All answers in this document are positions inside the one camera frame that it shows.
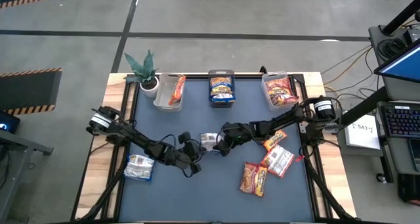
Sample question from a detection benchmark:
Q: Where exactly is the black thick pole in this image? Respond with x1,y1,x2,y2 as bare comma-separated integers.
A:
382,0,420,37

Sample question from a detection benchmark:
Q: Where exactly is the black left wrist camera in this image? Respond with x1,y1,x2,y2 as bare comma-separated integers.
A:
178,131,192,145

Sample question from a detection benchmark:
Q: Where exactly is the white paper note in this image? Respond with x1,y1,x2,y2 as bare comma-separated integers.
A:
344,114,381,150

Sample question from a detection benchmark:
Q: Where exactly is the green plant in white pot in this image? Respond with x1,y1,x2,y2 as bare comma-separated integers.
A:
123,49,160,99

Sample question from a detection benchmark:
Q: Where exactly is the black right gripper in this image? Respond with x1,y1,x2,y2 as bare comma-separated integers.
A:
213,122,255,158

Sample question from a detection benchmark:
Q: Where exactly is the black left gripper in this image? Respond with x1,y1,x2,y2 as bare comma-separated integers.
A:
173,140,206,174

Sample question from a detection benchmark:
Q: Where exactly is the grey floor cable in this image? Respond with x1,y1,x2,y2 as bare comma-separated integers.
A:
320,45,372,76

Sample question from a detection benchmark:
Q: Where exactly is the blue table mat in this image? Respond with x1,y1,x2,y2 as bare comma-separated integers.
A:
117,78,315,223

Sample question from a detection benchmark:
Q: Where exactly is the yellow floor cable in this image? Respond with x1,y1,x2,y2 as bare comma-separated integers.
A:
323,47,373,87

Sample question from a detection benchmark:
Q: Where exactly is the dark grey plastic bin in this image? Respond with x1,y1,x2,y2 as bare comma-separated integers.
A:
207,69,236,109

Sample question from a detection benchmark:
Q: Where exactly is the orange Maruchan noodle pack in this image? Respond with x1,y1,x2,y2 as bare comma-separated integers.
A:
263,129,288,152
168,74,186,106
260,144,295,179

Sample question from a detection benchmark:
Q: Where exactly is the small black device box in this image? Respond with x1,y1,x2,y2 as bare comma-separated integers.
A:
402,27,420,47

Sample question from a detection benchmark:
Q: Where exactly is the black backlit keyboard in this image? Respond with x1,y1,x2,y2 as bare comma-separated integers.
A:
380,102,420,139

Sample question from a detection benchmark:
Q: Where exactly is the computer monitor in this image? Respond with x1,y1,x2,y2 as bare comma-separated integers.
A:
373,38,420,84

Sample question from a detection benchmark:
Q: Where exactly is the coiled black cable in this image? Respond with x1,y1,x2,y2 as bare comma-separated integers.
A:
376,37,407,60

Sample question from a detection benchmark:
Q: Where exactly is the clear plastic bin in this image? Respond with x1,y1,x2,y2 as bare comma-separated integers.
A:
261,70,299,112

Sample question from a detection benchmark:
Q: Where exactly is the black device with blue light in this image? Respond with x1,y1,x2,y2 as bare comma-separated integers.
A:
0,110,21,135

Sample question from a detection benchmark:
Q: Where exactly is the white plastic bin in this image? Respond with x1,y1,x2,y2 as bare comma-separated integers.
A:
152,72,186,113

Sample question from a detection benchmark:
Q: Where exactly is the grey metal desk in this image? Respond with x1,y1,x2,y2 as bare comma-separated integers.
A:
0,129,54,222

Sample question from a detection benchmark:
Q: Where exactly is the black slanted support beam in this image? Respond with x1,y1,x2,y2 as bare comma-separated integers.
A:
334,85,390,126

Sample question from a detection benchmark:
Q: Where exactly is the dark tablet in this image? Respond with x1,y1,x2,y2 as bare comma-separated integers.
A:
408,137,420,172

